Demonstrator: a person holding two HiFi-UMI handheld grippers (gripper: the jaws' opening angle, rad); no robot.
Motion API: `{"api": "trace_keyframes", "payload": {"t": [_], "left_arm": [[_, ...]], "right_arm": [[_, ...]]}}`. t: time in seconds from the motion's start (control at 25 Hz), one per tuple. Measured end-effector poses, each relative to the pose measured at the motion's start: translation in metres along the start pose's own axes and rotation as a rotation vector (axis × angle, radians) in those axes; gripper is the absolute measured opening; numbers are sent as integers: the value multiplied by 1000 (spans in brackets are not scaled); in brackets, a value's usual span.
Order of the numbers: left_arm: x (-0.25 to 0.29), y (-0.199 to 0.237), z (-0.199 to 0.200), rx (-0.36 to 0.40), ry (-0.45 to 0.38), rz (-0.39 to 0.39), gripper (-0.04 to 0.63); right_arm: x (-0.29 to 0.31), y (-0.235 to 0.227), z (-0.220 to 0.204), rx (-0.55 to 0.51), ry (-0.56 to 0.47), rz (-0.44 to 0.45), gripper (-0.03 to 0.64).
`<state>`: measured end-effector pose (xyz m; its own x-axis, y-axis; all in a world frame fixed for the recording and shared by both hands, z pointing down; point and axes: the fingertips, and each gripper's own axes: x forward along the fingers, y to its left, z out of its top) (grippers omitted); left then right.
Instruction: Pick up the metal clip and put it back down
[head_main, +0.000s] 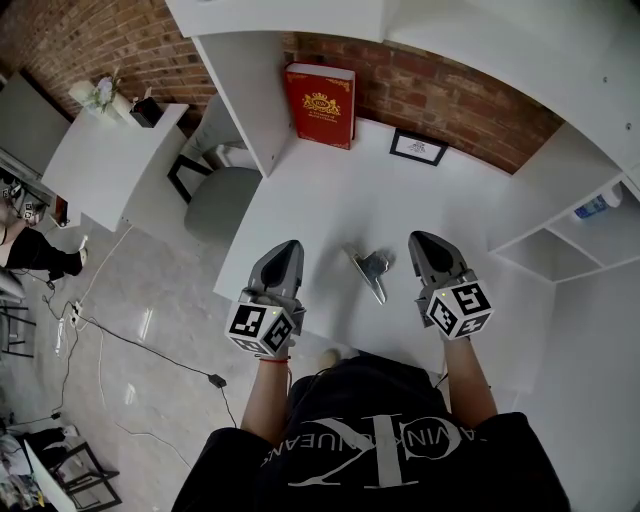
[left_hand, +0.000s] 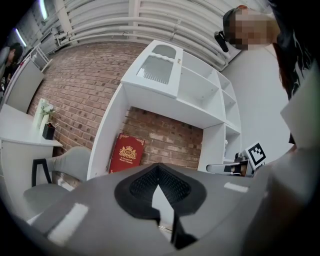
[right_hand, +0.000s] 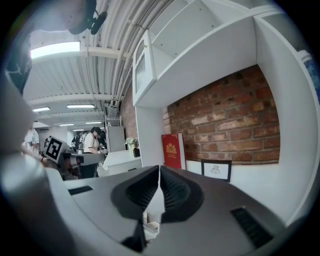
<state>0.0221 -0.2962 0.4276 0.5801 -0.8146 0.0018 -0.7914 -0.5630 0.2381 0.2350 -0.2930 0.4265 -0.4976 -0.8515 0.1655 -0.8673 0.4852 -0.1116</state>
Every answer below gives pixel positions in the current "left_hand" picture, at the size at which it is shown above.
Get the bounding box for white tall box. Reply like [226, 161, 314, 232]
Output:
[33, 97, 48, 127]

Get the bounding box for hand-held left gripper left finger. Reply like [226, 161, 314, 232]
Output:
[26, 162, 176, 256]

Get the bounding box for white desk with hutch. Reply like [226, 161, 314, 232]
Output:
[86, 39, 243, 181]

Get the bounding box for red book with gold print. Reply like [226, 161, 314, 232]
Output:
[107, 132, 146, 175]

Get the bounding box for person's head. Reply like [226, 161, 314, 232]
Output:
[221, 4, 282, 51]

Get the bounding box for row of white ceiling pipes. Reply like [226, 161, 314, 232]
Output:
[53, 0, 231, 71]

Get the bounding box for black pen holder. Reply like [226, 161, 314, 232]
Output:
[41, 121, 56, 140]

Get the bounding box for person's black printed t-shirt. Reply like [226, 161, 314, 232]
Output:
[271, 0, 320, 101]

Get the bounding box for black head-mounted camera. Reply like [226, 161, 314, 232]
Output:
[214, 29, 230, 54]

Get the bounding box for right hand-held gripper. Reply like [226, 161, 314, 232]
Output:
[205, 141, 267, 179]

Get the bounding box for person's right forearm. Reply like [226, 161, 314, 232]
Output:
[249, 146, 320, 256]

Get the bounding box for white plain desk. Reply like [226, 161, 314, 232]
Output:
[0, 103, 63, 176]

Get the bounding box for grey armchair with black frame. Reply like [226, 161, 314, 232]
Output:
[23, 146, 92, 216]

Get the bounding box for white flowers in black vase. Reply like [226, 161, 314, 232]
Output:
[39, 99, 57, 131]

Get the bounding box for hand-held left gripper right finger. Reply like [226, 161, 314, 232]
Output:
[157, 162, 270, 256]

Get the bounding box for ceiling light tube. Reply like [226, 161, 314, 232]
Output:
[39, 0, 50, 21]
[14, 27, 27, 48]

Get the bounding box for white partition panel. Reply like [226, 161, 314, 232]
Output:
[4, 59, 46, 114]

